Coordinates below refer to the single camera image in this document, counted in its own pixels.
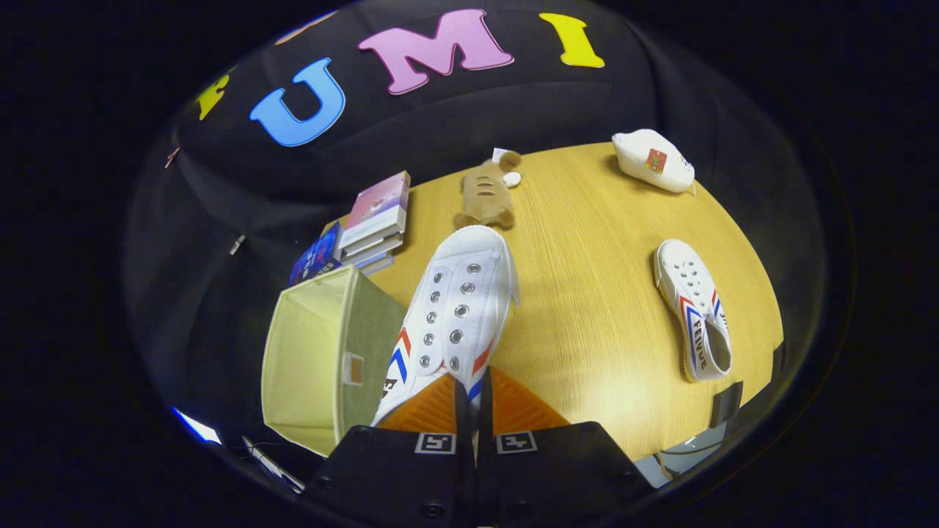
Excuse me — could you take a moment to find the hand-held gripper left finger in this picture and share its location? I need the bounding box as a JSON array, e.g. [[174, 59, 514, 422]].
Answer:
[[304, 369, 474, 528]]

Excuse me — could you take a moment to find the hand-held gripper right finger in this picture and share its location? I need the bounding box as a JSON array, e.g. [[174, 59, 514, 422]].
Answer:
[[477, 367, 655, 528]]

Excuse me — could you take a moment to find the green fabric storage box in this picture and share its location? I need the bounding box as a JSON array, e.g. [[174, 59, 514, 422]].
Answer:
[[260, 265, 409, 457]]

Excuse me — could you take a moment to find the white canvas shoe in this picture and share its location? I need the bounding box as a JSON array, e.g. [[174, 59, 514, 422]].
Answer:
[[370, 224, 522, 428], [653, 238, 733, 384]]

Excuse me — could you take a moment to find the black flat object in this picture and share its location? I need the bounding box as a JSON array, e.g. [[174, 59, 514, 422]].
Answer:
[[709, 381, 744, 429]]

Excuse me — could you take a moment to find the lit computer screen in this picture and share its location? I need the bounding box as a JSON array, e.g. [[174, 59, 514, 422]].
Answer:
[[172, 407, 222, 446]]

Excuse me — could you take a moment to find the grey book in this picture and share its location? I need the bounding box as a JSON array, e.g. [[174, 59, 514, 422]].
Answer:
[[340, 233, 406, 263]]

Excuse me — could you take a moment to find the dark blue book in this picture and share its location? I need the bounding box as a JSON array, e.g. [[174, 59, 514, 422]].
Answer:
[[288, 222, 344, 287]]

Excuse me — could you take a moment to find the pink cover book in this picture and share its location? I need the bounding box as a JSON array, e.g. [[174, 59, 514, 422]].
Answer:
[[342, 172, 412, 250]]

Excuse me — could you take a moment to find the brown plush toy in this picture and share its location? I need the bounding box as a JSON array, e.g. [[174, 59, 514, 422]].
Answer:
[[453, 149, 523, 231]]

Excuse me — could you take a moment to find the white plush toy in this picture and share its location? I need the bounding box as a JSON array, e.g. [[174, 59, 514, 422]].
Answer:
[[612, 129, 695, 194]]

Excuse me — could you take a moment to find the black backdrop cloth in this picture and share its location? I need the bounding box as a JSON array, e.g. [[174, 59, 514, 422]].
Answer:
[[125, 0, 830, 470]]

